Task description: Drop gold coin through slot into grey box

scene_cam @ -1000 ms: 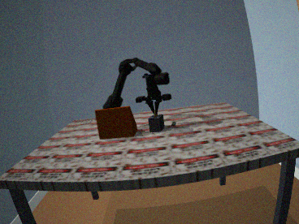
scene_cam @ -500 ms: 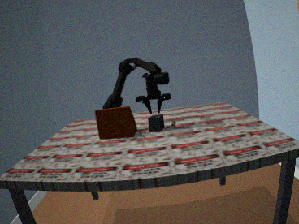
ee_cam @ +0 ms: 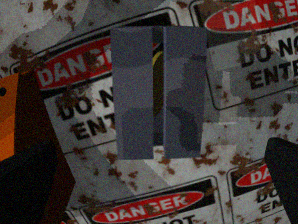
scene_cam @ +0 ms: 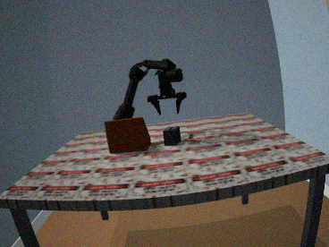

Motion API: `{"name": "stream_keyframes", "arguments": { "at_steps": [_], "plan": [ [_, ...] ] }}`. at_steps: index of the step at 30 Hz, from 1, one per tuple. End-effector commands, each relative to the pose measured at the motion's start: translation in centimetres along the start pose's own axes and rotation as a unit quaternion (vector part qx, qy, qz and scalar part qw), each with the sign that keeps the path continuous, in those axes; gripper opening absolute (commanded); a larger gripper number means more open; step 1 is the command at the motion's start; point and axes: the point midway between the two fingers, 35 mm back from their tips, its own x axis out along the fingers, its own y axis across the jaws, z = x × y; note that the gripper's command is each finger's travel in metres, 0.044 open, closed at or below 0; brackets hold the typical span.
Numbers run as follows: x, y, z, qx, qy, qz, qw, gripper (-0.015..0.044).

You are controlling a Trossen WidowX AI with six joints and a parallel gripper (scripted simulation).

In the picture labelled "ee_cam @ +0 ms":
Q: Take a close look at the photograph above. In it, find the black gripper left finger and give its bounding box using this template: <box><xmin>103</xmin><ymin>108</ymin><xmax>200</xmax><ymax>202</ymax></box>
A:
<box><xmin>0</xmin><ymin>140</ymin><xmax>59</xmax><ymax>224</ymax></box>

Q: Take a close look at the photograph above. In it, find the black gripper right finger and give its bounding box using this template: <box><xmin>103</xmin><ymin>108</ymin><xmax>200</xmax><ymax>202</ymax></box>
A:
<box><xmin>265</xmin><ymin>137</ymin><xmax>298</xmax><ymax>224</ymax></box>

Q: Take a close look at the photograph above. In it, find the thin gold coin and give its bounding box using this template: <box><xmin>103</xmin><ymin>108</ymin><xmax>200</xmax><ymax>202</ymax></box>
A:
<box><xmin>153</xmin><ymin>51</ymin><xmax>164</xmax><ymax>117</ymax></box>

